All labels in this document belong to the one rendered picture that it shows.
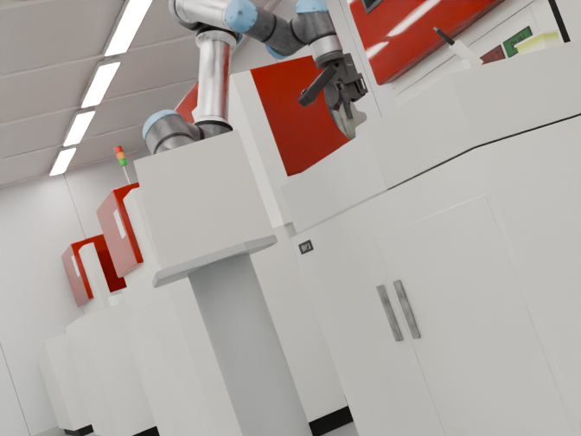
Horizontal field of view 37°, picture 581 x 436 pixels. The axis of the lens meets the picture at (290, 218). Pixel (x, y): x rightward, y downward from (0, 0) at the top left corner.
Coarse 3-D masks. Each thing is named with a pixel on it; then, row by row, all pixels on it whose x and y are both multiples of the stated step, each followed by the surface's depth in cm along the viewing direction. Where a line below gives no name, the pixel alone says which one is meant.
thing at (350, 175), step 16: (352, 144) 202; (368, 144) 196; (336, 160) 211; (352, 160) 205; (368, 160) 198; (304, 176) 229; (320, 176) 221; (336, 176) 214; (352, 176) 207; (368, 176) 200; (288, 192) 241; (304, 192) 232; (320, 192) 224; (336, 192) 216; (352, 192) 209; (368, 192) 202; (288, 208) 244; (304, 208) 235; (320, 208) 227; (336, 208) 218; (304, 224) 238
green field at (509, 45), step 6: (528, 30) 230; (516, 36) 234; (522, 36) 232; (528, 36) 230; (504, 42) 239; (510, 42) 237; (516, 42) 235; (510, 48) 238; (516, 48) 236; (510, 54) 239
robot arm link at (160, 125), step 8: (160, 112) 227; (168, 112) 227; (176, 112) 230; (152, 120) 226; (160, 120) 224; (168, 120) 224; (176, 120) 225; (144, 128) 227; (152, 128) 224; (160, 128) 222; (168, 128) 222; (176, 128) 222; (184, 128) 224; (192, 128) 227; (200, 128) 230; (144, 136) 226; (152, 136) 223; (160, 136) 220; (192, 136) 225; (200, 136) 228; (152, 144) 222; (152, 152) 222
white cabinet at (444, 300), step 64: (576, 128) 172; (448, 192) 174; (512, 192) 163; (576, 192) 169; (320, 256) 235; (384, 256) 203; (448, 256) 180; (512, 256) 162; (576, 256) 166; (320, 320) 246; (384, 320) 212; (448, 320) 187; (512, 320) 167; (576, 320) 163; (384, 384) 222; (448, 384) 194; (512, 384) 172; (576, 384) 160
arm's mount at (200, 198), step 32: (160, 160) 209; (192, 160) 211; (224, 160) 212; (160, 192) 208; (192, 192) 210; (224, 192) 211; (256, 192) 213; (160, 224) 207; (192, 224) 209; (224, 224) 210; (256, 224) 212; (160, 256) 220; (192, 256) 207
